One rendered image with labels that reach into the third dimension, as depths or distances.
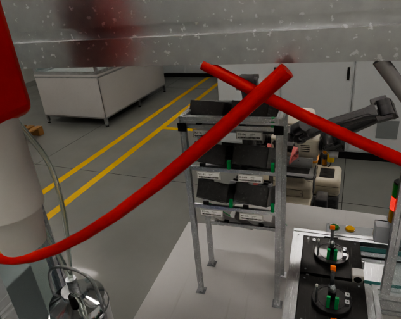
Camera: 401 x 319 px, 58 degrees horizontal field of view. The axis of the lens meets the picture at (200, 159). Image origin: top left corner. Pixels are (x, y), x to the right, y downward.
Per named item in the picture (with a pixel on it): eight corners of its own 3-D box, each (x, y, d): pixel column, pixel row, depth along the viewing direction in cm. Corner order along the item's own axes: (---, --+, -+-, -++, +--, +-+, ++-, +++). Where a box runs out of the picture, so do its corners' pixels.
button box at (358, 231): (325, 232, 178) (326, 222, 176) (372, 238, 172) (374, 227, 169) (325, 241, 172) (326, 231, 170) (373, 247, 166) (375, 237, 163)
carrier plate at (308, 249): (303, 238, 168) (303, 234, 167) (359, 245, 161) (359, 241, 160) (299, 275, 148) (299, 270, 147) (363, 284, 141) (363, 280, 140)
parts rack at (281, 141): (209, 260, 174) (194, 99, 139) (286, 272, 162) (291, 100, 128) (195, 292, 156) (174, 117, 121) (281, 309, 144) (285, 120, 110)
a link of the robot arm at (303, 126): (302, 143, 176) (298, 127, 179) (320, 135, 167) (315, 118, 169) (284, 143, 170) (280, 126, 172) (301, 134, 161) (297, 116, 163)
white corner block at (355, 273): (350, 274, 146) (351, 266, 144) (362, 276, 144) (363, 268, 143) (351, 283, 142) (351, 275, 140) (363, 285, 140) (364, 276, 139)
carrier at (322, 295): (299, 277, 147) (300, 253, 141) (363, 287, 139) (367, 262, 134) (294, 326, 126) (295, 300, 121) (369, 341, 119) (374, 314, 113)
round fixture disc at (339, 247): (314, 243, 162) (314, 239, 161) (348, 247, 157) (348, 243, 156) (313, 264, 150) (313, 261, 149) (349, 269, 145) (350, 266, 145)
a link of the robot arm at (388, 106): (408, 117, 162) (401, 97, 165) (391, 115, 155) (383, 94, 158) (330, 150, 199) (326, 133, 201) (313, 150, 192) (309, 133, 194)
